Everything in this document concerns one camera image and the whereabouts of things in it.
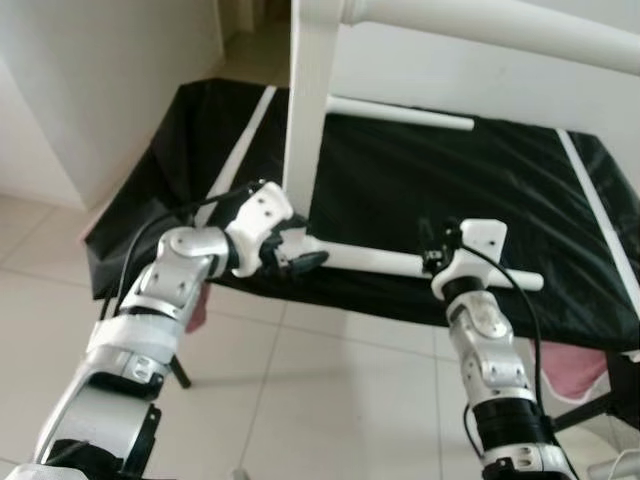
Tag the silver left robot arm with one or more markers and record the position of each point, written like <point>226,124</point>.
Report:
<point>150,290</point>

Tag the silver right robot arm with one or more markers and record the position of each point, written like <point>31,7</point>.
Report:
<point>490,350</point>

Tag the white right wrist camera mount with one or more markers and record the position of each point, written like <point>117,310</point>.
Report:
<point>478,245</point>

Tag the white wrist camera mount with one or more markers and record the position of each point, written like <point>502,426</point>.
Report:
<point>478,245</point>
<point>262,212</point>

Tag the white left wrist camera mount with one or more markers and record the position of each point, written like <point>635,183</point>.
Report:
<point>262,212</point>

